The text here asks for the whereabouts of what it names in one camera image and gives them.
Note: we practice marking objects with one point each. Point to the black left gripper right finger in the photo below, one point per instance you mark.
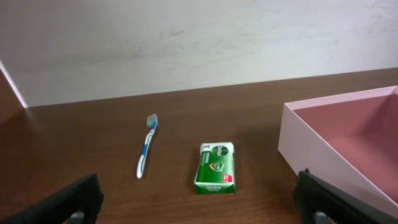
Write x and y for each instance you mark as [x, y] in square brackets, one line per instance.
[320, 202]

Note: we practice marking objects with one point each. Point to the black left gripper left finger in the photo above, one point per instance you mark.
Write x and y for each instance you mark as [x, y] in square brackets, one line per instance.
[79, 202]

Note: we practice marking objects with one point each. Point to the pink open cardboard box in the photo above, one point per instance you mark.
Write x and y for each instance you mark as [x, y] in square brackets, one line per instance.
[348, 140]

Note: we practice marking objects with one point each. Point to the green Dettol soap box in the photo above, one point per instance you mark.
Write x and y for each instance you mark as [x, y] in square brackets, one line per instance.
[215, 173]

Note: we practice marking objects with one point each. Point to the blue white toothbrush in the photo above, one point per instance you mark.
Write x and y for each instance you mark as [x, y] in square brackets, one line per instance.
[152, 122]

